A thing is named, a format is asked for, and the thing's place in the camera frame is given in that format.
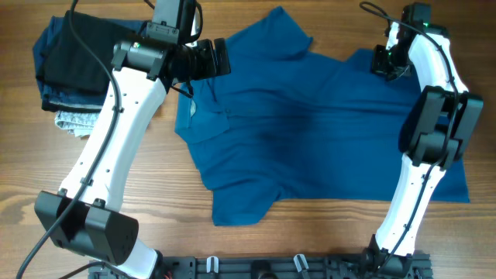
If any folded light grey garment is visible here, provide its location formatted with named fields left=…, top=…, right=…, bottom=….
left=54, top=111, right=99, bottom=137

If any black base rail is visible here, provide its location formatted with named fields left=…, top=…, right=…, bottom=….
left=88, top=253, right=433, bottom=279

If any folded dark blue garment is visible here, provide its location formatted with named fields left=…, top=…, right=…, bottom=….
left=33, top=14, right=145, bottom=106

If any blue polo shirt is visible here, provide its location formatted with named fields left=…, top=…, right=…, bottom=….
left=174, top=5, right=470, bottom=227

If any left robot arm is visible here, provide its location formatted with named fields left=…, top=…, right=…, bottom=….
left=34, top=1, right=230, bottom=278

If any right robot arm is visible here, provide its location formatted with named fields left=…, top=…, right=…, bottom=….
left=356, top=2, right=484, bottom=278

